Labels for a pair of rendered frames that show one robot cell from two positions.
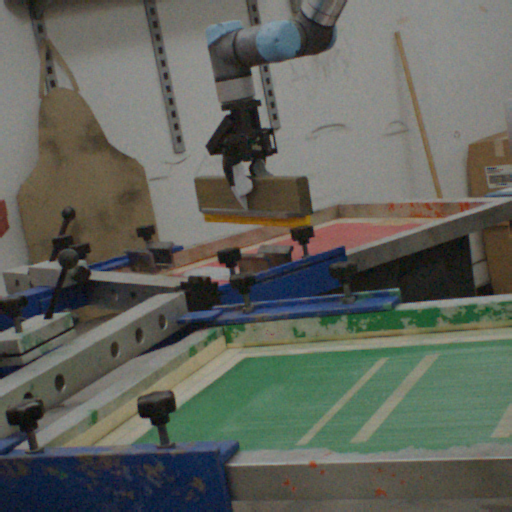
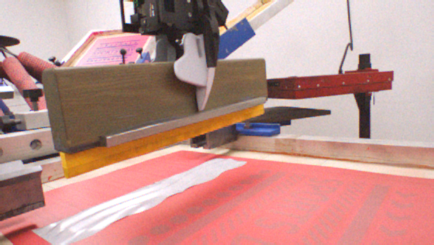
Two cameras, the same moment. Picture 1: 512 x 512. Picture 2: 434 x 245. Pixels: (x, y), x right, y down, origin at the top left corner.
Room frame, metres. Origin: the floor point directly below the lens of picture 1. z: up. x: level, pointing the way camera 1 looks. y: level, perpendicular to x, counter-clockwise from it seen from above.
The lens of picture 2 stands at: (2.21, -0.40, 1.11)
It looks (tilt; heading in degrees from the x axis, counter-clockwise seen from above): 9 degrees down; 73
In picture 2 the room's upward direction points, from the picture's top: 4 degrees counter-clockwise
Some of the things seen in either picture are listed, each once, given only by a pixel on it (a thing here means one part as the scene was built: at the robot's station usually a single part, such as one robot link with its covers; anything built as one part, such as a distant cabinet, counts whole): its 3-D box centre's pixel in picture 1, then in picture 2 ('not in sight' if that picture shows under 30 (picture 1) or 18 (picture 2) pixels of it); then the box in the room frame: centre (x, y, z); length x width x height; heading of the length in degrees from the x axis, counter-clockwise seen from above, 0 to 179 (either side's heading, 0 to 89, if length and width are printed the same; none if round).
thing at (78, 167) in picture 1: (80, 178); not in sight; (4.26, 0.59, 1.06); 0.53 x 0.07 x 1.05; 124
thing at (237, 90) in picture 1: (237, 91); not in sight; (2.29, -0.02, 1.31); 0.08 x 0.08 x 0.05
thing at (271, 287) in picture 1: (274, 285); not in sight; (1.97, -0.02, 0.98); 0.30 x 0.05 x 0.07; 124
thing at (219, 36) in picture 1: (229, 51); not in sight; (2.28, -0.02, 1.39); 0.09 x 0.08 x 0.11; 47
